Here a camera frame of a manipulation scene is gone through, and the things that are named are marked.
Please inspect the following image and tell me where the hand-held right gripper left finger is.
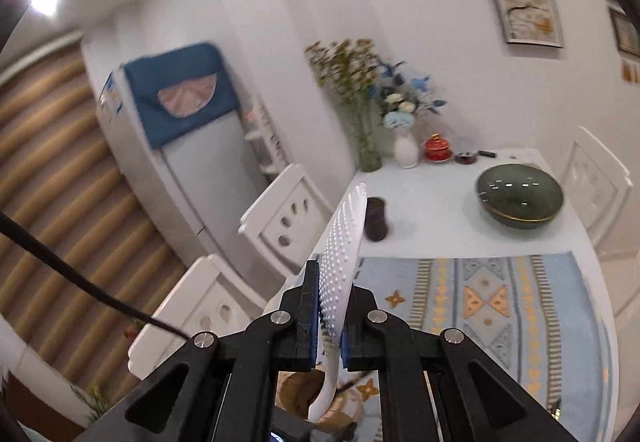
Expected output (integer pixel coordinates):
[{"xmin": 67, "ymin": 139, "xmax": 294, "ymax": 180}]
[{"xmin": 75, "ymin": 259, "xmax": 322, "ymax": 442}]

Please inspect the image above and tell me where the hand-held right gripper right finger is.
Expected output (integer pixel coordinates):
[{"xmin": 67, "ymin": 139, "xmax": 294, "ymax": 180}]
[{"xmin": 339, "ymin": 285, "xmax": 583, "ymax": 442}]

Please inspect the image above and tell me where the white rice paddle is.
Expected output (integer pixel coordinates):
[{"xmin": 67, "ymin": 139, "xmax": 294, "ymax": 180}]
[{"xmin": 306, "ymin": 181, "xmax": 369, "ymax": 423}]

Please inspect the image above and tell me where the bamboo utensil holder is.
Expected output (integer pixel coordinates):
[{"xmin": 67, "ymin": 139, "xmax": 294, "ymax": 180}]
[{"xmin": 274, "ymin": 369, "xmax": 362, "ymax": 435}]

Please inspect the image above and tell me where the white dining chair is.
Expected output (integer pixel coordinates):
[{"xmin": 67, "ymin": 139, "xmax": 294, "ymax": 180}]
[
  {"xmin": 127, "ymin": 255, "xmax": 271, "ymax": 378},
  {"xmin": 560, "ymin": 125, "xmax": 633, "ymax": 253},
  {"xmin": 239, "ymin": 163, "xmax": 335, "ymax": 283}
]

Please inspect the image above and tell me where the dark brown cup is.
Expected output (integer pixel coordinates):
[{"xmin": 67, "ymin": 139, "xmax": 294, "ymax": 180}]
[{"xmin": 363, "ymin": 196, "xmax": 390, "ymax": 243}]

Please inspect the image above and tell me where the blue patterned table mat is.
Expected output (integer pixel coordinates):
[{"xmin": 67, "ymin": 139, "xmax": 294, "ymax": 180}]
[{"xmin": 320, "ymin": 251, "xmax": 615, "ymax": 442}]

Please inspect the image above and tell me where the glass vase with yellow flowers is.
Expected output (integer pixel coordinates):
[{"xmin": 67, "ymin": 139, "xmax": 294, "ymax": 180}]
[{"xmin": 305, "ymin": 38, "xmax": 385, "ymax": 172}]

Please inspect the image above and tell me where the white refrigerator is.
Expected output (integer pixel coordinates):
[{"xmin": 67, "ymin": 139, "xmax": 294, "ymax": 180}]
[{"xmin": 95, "ymin": 42, "xmax": 281, "ymax": 273}]

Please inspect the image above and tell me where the white shelf rack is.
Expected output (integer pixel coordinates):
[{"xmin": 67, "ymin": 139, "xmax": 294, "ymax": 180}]
[{"xmin": 242, "ymin": 95, "xmax": 291, "ymax": 175}]

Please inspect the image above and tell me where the white vase with blue flowers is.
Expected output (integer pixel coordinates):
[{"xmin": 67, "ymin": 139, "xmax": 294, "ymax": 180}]
[{"xmin": 372, "ymin": 60, "xmax": 449, "ymax": 169}]

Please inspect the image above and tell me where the red lidded teacup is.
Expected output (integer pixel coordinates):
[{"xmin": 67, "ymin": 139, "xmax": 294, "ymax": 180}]
[{"xmin": 425, "ymin": 133, "xmax": 453, "ymax": 164}]

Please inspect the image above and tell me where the dark green bowl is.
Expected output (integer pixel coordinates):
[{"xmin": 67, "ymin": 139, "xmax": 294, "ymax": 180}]
[{"xmin": 476, "ymin": 163, "xmax": 564, "ymax": 229}]

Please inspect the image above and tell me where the blue refrigerator cover cloth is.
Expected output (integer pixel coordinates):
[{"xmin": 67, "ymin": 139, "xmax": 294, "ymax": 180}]
[{"xmin": 122, "ymin": 41, "xmax": 240, "ymax": 149}]

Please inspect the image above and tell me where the brown striped curtain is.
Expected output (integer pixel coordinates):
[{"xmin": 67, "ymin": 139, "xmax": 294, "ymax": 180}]
[{"xmin": 0, "ymin": 42, "xmax": 201, "ymax": 373}]

